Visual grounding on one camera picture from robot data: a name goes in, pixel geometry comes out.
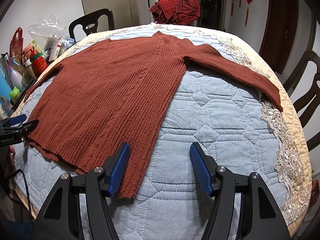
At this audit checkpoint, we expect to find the rust red knit sweater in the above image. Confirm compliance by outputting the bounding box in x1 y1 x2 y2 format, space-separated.
26 32 282 198

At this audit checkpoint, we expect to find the small green bottle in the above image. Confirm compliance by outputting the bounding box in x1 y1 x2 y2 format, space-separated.
9 87 21 104

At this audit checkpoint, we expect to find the white pink spray bottle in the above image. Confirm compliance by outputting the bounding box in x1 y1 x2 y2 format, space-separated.
7 65 23 91

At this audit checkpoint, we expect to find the blue quilted table cover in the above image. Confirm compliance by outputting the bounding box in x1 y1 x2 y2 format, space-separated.
14 23 311 239

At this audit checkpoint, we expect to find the red sauce bottle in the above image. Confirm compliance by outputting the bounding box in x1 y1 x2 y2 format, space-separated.
30 50 48 77

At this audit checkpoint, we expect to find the red gift bag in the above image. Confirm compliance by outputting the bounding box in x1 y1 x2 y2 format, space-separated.
9 27 23 57

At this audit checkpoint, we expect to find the white tube box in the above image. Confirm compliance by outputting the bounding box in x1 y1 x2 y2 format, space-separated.
49 38 63 62

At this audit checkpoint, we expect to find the clear plastic bag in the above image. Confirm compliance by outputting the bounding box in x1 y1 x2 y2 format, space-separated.
27 15 66 51

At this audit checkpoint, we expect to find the dark wooden chair right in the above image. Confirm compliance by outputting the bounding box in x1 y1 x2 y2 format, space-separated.
282 49 320 153

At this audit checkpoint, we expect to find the dark wooden chair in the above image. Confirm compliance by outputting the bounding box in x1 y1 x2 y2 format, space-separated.
68 8 115 40
282 49 320 153

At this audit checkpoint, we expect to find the dark wooden chair far left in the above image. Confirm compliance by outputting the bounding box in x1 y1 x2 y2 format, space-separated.
68 8 115 40

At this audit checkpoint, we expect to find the red checkered cloth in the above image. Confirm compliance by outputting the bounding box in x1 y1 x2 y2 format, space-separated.
149 0 201 25

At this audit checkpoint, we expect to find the dark brown door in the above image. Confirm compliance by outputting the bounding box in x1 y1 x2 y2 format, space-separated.
259 0 299 74

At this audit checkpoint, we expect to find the black cable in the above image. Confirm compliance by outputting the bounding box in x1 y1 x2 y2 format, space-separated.
10 168 34 221

